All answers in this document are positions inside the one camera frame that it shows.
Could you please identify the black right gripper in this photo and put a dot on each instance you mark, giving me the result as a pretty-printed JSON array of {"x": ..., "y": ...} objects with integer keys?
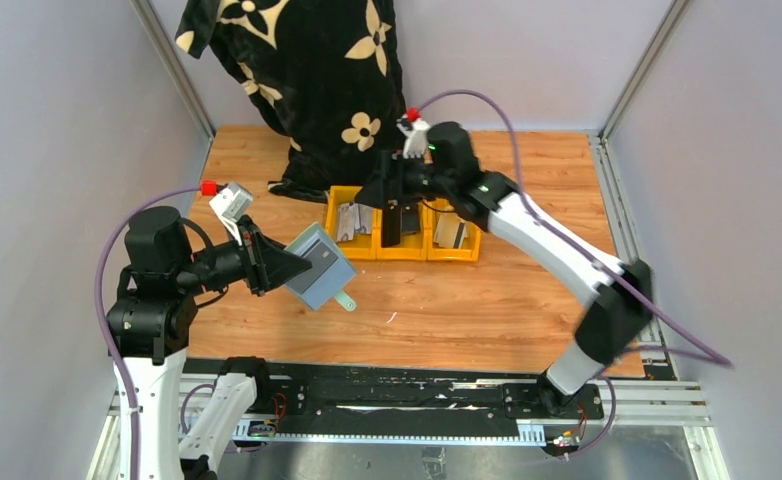
[{"x": 379, "y": 191}]

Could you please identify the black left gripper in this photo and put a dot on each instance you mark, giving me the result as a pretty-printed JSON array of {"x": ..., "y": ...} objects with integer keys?
[{"x": 268, "y": 263}]

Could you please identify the black credit card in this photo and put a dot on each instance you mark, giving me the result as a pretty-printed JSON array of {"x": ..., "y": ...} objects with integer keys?
[{"x": 322, "y": 257}]

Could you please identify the green leather card holder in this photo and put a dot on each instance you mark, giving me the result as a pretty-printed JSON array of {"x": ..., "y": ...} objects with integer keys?
[{"x": 329, "y": 274}]

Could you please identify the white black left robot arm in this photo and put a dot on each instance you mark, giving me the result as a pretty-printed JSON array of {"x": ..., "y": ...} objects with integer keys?
[{"x": 150, "y": 327}]

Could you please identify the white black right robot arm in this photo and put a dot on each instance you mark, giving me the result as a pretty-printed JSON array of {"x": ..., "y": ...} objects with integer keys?
[{"x": 439, "y": 162}]

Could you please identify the silver grey cards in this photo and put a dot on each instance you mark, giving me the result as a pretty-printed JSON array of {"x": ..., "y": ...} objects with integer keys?
[{"x": 353, "y": 220}]

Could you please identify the black cards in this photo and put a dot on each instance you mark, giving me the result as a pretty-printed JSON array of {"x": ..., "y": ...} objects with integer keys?
[{"x": 398, "y": 221}]

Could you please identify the gold beige cards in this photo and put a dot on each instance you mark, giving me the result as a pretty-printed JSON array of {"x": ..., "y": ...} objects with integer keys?
[{"x": 450, "y": 231}]

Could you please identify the left yellow plastic bin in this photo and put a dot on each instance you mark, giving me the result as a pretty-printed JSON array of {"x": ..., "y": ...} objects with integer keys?
[{"x": 364, "y": 247}]

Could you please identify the right yellow plastic bin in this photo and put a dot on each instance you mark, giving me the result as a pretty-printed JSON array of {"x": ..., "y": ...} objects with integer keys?
[{"x": 469, "y": 252}]

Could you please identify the black floral blanket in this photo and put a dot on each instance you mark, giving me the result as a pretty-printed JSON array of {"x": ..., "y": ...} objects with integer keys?
[{"x": 324, "y": 74}]

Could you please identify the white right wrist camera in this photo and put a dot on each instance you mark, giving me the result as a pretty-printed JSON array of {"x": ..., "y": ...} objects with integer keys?
[{"x": 414, "y": 130}]

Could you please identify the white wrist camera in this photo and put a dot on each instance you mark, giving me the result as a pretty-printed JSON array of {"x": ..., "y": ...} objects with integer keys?
[
  {"x": 229, "y": 202},
  {"x": 414, "y": 130}
]

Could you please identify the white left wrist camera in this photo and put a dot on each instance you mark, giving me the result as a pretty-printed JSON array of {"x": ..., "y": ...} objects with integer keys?
[{"x": 229, "y": 202}]

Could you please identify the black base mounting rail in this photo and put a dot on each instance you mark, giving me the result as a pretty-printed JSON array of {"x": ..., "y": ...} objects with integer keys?
[{"x": 364, "y": 402}]

